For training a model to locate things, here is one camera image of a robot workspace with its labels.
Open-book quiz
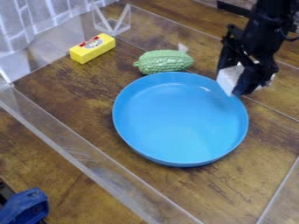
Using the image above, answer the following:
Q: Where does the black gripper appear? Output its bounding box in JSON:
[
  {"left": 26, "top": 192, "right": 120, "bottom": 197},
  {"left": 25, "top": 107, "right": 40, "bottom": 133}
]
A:
[{"left": 217, "top": 0, "right": 299, "bottom": 96}]

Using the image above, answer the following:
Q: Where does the white speckled block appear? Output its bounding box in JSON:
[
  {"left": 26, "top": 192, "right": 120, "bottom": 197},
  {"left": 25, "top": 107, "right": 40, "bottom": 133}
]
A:
[{"left": 216, "top": 64, "right": 272, "bottom": 96}]

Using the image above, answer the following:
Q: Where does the blue round tray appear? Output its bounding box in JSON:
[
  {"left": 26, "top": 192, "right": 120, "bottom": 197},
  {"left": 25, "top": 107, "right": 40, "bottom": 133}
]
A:
[{"left": 112, "top": 72, "right": 248, "bottom": 167}]

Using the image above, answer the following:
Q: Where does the black baseboard strip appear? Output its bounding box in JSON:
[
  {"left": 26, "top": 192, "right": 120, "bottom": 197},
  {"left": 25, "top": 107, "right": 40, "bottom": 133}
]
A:
[{"left": 216, "top": 0, "right": 254, "bottom": 18}]

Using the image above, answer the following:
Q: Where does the green bitter gourd toy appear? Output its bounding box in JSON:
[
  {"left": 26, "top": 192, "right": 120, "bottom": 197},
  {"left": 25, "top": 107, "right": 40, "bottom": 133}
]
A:
[{"left": 133, "top": 50, "right": 193, "bottom": 74}]

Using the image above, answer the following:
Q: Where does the yellow rectangular block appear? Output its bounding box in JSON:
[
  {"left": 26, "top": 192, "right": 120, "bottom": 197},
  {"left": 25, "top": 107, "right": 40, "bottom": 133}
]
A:
[{"left": 69, "top": 33, "right": 116, "bottom": 64}]

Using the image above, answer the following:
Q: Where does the white grid curtain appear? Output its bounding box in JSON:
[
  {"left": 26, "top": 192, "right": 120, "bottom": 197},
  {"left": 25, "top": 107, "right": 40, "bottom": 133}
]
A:
[{"left": 0, "top": 0, "right": 118, "bottom": 57}]

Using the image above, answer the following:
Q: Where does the blue clamp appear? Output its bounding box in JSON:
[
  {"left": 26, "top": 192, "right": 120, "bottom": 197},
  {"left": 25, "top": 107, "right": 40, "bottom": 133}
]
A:
[{"left": 0, "top": 187, "right": 49, "bottom": 224}]

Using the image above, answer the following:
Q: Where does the clear acrylic corner bracket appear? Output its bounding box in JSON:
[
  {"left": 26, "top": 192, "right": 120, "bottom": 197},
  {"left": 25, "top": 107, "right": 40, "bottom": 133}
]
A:
[{"left": 92, "top": 4, "right": 130, "bottom": 37}]

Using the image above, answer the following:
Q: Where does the clear acrylic enclosure wall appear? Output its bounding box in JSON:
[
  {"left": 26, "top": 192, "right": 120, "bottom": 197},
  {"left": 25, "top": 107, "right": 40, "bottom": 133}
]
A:
[{"left": 0, "top": 0, "right": 299, "bottom": 224}]

